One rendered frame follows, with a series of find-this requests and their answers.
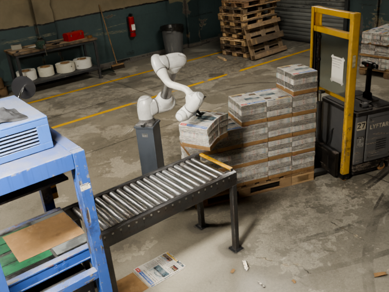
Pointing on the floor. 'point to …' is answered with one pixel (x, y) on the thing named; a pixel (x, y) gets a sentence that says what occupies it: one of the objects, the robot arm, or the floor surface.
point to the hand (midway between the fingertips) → (204, 103)
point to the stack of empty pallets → (246, 12)
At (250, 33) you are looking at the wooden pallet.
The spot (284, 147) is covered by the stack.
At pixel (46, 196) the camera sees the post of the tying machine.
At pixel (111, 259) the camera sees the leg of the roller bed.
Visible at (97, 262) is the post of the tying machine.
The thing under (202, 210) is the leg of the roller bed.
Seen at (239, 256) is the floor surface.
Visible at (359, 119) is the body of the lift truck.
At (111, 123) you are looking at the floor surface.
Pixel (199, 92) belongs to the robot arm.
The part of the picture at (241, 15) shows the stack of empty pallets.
